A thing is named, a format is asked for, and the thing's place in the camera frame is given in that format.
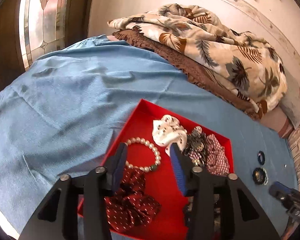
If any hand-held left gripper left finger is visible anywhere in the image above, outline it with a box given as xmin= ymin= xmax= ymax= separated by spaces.
xmin=19 ymin=142 xmax=129 ymax=240

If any brown quilted blanket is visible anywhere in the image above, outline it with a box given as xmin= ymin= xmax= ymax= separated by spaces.
xmin=112 ymin=29 xmax=268 ymax=120

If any white cherry print scrunchie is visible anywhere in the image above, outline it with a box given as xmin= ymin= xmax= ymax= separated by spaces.
xmin=152 ymin=114 xmax=188 ymax=157

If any red dotted scrunchie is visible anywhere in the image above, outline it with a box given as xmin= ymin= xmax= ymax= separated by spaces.
xmin=105 ymin=166 xmax=162 ymax=232

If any blue blanket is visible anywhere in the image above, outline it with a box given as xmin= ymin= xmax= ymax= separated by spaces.
xmin=0 ymin=35 xmax=300 ymax=240

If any wooden door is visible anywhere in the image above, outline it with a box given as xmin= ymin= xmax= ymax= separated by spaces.
xmin=0 ymin=0 xmax=95 ymax=100

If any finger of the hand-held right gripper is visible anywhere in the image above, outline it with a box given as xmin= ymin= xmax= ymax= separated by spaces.
xmin=269 ymin=181 xmax=294 ymax=205

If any grey quilted pillow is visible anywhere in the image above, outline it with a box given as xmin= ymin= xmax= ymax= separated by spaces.
xmin=280 ymin=65 xmax=300 ymax=130

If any stained glass door window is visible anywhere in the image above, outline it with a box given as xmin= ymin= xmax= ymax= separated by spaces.
xmin=19 ymin=0 xmax=73 ymax=69

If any grey organza scrunchie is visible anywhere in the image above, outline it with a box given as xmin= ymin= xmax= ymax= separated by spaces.
xmin=182 ymin=126 xmax=210 ymax=168

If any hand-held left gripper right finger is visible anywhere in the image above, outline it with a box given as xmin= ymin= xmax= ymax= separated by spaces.
xmin=169 ymin=142 xmax=282 ymax=240

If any leaf print blanket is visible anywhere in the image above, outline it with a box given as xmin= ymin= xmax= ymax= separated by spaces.
xmin=107 ymin=3 xmax=288 ymax=113

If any pink bedsheet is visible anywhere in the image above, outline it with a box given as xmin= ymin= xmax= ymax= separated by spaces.
xmin=259 ymin=80 xmax=300 ymax=139

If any pearl bracelet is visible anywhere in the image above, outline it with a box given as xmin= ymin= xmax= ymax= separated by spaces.
xmin=124 ymin=137 xmax=162 ymax=173

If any red plaid scrunchie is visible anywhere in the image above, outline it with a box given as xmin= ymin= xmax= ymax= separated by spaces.
xmin=205 ymin=134 xmax=230 ymax=177

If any red box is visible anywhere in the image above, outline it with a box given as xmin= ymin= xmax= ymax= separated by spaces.
xmin=77 ymin=99 xmax=235 ymax=240

